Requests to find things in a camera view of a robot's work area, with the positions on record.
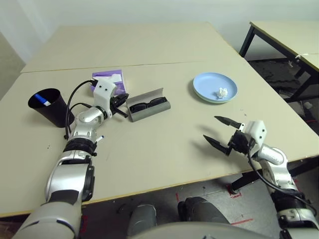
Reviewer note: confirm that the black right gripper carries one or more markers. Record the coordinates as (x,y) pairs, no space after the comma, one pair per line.
(240,142)

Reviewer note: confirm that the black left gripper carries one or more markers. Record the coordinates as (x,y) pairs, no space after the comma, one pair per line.
(115,105)

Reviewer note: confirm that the black sunglasses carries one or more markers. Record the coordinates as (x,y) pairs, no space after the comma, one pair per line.
(142,107)

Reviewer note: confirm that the grey glasses case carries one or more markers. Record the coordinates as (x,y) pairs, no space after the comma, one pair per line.
(149,115)

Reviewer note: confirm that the white marker with blue cap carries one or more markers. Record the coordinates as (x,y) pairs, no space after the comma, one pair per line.
(101,139)

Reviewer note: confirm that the white paper ball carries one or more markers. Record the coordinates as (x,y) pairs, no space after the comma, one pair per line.
(221,92)

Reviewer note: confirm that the blue plate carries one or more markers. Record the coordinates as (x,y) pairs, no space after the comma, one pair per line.
(209,83)

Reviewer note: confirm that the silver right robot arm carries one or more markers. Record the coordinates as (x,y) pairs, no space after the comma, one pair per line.
(274,156)

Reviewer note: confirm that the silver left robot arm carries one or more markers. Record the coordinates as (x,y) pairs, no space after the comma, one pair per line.
(69,174)

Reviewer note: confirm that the purple tissue box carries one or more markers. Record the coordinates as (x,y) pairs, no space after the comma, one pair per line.
(109,74)

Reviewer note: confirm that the black table leg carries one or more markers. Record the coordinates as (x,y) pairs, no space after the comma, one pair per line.
(246,181)

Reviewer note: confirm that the black pen cup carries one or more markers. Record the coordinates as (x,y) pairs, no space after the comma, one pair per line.
(57,112)

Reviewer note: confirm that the grey right robot leg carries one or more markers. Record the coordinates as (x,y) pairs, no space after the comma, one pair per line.
(202,210)

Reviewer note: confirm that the grey robot leg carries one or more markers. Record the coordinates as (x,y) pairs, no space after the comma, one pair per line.
(142,219)
(202,210)

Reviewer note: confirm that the blue white marker in cup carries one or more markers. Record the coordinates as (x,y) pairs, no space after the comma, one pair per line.
(42,99)

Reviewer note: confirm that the small white floor object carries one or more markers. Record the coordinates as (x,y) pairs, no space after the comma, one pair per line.
(308,104)

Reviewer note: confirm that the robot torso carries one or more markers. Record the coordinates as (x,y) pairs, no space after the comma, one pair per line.
(199,232)

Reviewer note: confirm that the grey left robot leg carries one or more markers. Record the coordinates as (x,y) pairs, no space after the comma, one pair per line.
(142,219)

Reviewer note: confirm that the beige side table black legs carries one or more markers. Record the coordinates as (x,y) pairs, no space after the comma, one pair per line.
(286,32)

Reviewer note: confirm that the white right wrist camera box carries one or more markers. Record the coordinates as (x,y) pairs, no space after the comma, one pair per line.
(258,132)

